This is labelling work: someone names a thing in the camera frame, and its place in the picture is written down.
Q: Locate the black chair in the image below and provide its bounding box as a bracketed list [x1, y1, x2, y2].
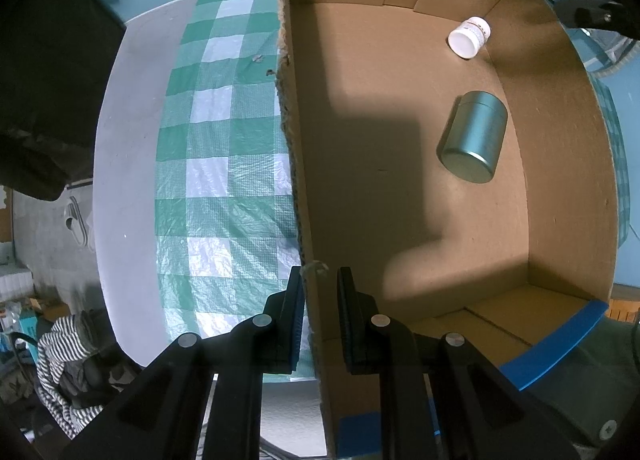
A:
[0, 0, 128, 201]

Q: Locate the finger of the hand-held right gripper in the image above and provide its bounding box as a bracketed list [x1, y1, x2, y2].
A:
[554, 0, 635, 36]

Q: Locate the green checkered tablecloth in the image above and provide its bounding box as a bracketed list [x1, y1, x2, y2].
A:
[154, 0, 630, 381]

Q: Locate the green jacket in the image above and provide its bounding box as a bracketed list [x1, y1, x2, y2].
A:
[520, 310, 640, 451]

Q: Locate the white slipper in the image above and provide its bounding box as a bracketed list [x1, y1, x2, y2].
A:
[64, 196, 93, 247]

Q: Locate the striped cloth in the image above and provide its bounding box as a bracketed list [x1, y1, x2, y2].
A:
[35, 313, 126, 441]

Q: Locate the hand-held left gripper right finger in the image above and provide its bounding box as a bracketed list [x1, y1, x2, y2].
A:
[336, 266, 581, 460]

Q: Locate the white pill bottle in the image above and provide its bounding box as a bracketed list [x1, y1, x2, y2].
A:
[447, 17, 492, 60]

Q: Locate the green metal tin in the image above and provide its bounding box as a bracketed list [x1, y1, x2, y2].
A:
[437, 90, 509, 185]

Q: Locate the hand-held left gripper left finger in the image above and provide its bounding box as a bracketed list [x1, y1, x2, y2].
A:
[60, 265, 306, 460]

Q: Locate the brown cardboard box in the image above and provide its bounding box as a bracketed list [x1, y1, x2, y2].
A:
[272, 0, 618, 458]

